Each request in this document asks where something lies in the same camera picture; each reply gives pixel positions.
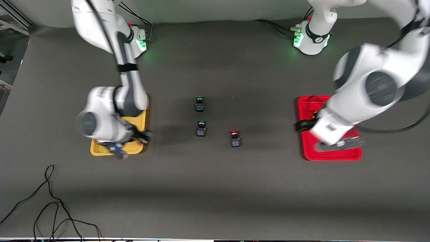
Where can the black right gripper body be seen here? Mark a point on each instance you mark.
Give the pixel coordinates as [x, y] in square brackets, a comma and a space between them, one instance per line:
[141, 136]

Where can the yellow plastic tray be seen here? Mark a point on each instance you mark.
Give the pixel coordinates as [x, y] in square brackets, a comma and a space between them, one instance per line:
[139, 119]

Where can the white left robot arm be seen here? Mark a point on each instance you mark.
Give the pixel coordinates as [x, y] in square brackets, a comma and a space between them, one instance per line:
[379, 87]

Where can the green push button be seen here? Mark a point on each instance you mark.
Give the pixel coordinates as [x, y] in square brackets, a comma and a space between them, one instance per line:
[201, 131]
[200, 107]

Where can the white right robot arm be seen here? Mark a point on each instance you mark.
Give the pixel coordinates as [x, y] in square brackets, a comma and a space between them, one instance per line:
[100, 121]

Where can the red plastic tray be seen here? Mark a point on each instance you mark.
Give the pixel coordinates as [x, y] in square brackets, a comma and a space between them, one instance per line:
[309, 148]

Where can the metal frame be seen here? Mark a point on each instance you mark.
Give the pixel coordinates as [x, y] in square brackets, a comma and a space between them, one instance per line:
[15, 29]

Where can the dark grey table mat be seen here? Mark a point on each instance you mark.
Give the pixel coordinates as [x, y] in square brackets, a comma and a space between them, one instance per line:
[215, 185]

